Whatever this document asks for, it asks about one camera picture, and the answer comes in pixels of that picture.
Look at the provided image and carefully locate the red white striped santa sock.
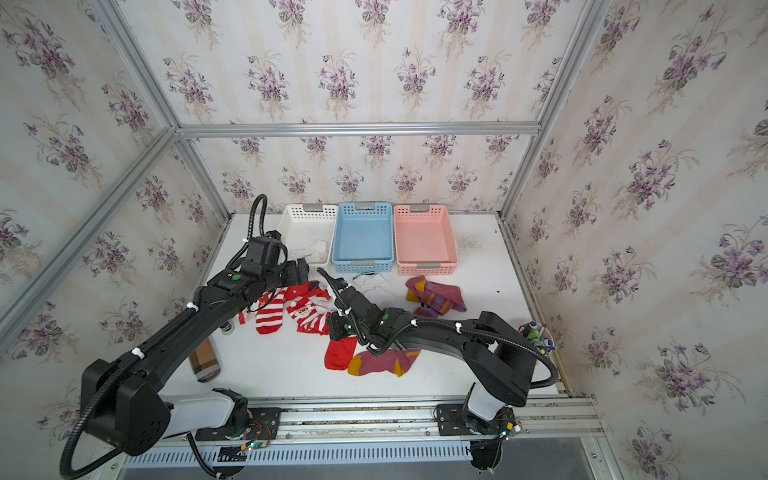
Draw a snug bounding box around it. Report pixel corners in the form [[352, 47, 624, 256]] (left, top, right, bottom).
[[284, 298, 331, 336]]

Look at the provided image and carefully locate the small white ankle sock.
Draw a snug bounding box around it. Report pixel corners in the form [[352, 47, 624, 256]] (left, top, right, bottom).
[[293, 240, 329, 264]]

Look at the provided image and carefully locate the purple yellow sock front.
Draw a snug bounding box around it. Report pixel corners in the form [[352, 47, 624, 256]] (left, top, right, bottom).
[[347, 350, 421, 377]]

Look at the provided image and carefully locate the purple yellow sock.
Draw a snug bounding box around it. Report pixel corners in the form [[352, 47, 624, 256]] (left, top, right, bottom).
[[347, 350, 421, 377], [406, 276, 467, 317]]

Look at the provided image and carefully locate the purple striped sock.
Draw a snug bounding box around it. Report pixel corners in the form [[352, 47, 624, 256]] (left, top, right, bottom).
[[414, 307, 440, 318]]

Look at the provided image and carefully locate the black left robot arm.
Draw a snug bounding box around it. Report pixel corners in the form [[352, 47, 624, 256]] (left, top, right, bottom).
[[59, 194, 309, 479]]

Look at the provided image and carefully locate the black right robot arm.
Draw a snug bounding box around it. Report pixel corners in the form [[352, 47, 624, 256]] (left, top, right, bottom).
[[317, 268, 560, 423]]

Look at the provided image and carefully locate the white plastic basket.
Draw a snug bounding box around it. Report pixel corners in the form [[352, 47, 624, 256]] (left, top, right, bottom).
[[278, 203, 339, 268]]

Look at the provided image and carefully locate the blue plastic basket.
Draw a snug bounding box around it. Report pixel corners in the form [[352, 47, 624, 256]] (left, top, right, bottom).
[[331, 202, 395, 274]]

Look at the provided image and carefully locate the pink plastic basket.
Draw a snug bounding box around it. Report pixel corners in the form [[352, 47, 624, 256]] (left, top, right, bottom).
[[393, 204, 458, 277]]

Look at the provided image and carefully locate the red snowflake sock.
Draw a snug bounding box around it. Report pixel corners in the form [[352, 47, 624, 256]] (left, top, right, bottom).
[[284, 281, 330, 302]]

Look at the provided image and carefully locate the plain red sock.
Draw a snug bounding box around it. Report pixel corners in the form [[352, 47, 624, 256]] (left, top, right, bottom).
[[324, 337, 358, 371]]

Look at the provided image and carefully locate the small white folded sock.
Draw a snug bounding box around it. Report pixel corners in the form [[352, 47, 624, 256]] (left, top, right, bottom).
[[352, 273, 390, 291]]

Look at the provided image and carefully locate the white sock upper middle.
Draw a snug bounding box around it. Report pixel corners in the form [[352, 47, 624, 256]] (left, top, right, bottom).
[[363, 287, 413, 310]]

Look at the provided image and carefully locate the brown plaid cylinder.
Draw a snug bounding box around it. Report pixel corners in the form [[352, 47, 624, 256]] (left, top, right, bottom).
[[188, 339, 221, 383]]

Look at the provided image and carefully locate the colorful small items bundle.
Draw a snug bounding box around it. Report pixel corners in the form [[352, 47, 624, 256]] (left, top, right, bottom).
[[518, 321, 556, 354]]

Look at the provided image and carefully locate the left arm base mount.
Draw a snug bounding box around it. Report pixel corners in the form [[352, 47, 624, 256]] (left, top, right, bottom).
[[194, 408, 282, 449]]

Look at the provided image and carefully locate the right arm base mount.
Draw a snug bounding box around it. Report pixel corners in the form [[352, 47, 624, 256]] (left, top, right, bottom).
[[433, 403, 523, 438]]

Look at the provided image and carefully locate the aluminium rail front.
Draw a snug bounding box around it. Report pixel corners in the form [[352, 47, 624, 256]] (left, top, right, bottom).
[[249, 395, 606, 445]]

